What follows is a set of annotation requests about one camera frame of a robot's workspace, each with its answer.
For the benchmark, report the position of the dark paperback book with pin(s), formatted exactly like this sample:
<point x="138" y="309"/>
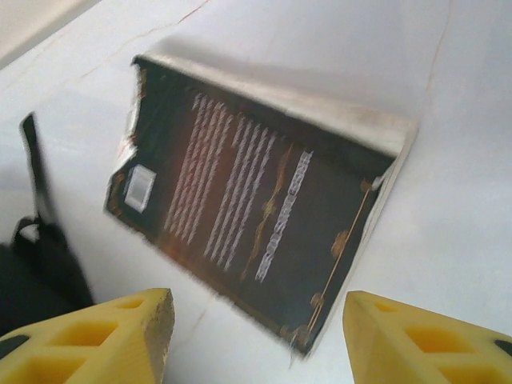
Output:
<point x="260" y="200"/>

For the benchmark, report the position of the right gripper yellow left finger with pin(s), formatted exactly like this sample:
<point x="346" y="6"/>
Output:
<point x="80" y="344"/>

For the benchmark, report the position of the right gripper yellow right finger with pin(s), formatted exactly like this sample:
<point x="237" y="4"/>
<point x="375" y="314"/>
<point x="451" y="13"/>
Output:
<point x="432" y="348"/>

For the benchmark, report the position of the black fabric backpack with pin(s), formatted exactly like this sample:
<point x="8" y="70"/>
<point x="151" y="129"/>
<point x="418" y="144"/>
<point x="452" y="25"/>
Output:
<point x="36" y="272"/>

